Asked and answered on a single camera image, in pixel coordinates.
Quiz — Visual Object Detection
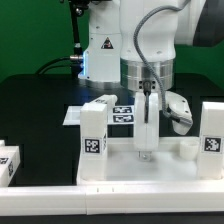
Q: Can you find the white L-shaped fence wall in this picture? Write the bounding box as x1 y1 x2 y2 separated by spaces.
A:
0 181 224 216

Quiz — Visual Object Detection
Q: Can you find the grey corrugated hose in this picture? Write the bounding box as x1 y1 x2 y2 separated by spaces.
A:
133 0 192 120

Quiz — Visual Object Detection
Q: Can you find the white desk top tray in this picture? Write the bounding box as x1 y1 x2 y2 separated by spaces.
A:
76 137 224 186

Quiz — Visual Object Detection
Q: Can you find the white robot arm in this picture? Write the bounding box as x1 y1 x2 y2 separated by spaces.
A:
69 0 224 160

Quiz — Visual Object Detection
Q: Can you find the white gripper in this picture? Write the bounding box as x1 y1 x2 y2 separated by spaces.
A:
134 92 159 162

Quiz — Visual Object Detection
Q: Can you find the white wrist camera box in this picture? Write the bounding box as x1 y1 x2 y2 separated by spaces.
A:
166 91 193 135

